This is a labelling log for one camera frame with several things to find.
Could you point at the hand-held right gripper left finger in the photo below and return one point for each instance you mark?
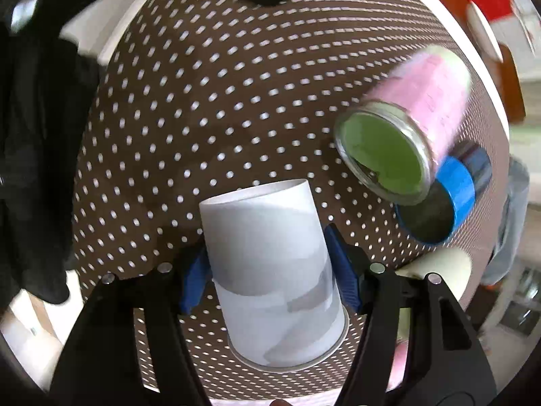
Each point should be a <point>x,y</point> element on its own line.
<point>193,279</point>

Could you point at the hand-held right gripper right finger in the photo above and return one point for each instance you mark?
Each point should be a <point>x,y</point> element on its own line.
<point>344,275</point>

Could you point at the white cup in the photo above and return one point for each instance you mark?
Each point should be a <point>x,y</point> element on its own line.
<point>270,270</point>

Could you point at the blue and black can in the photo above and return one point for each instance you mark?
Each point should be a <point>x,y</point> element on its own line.
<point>458,182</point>

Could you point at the pink jar with green lid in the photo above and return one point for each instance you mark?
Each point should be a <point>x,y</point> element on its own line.
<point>405,135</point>

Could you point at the grey cloth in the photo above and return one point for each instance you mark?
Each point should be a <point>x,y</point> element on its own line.
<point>509,228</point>

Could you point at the brown dotted table mat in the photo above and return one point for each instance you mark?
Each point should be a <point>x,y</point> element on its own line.
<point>211,105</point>

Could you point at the white round disc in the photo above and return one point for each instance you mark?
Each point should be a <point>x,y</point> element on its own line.
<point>486,34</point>

